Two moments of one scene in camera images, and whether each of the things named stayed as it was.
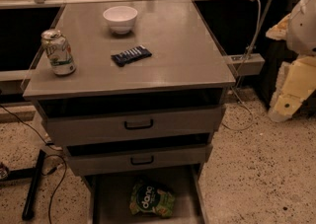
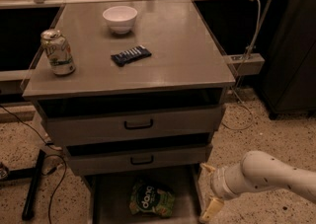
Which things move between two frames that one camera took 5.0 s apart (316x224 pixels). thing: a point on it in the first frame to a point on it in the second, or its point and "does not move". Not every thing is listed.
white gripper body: [303, 27] to [217, 182]
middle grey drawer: [97, 160] does not move
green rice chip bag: [148, 197] does not move
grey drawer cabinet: [133, 92] does not move
